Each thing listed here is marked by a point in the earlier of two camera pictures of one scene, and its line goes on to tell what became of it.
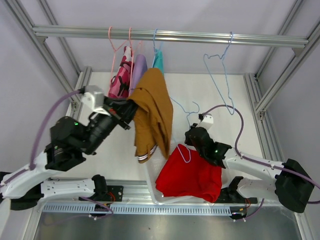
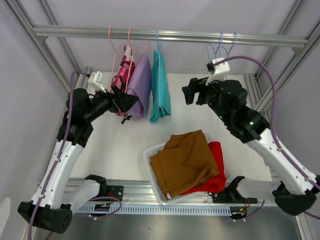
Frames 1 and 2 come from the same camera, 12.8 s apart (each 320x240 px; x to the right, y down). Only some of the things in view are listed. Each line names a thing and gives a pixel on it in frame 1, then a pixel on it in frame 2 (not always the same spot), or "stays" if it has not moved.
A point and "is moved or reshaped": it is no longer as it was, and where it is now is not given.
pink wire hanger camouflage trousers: [115, 50] stays
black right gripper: [187, 140] -> [195, 85]
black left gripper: [123, 109] -> [123, 102]
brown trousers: [153, 115] -> [185, 163]
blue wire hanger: [227, 86] is moved or reshaped
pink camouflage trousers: [120, 84] stays
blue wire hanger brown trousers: [188, 112] -> [221, 41]
